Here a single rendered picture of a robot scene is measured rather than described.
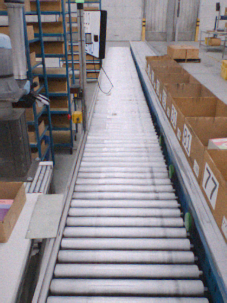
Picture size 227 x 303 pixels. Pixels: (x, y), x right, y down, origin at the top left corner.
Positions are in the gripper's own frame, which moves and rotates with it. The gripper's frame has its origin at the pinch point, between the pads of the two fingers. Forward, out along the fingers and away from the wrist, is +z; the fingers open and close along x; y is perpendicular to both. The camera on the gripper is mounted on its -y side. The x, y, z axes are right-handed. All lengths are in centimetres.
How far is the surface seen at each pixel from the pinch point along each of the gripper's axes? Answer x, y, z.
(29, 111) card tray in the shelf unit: -23.1, 22.7, -10.7
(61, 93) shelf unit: -109, 22, 5
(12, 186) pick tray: 93, 12, 5
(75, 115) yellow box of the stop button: 4.2, -1.5, 21.3
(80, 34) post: 2, -52, 0
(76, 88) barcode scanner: 13.2, -21.8, 12.9
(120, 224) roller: 110, -4, 51
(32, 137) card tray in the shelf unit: -22.4, 41.5, 0.6
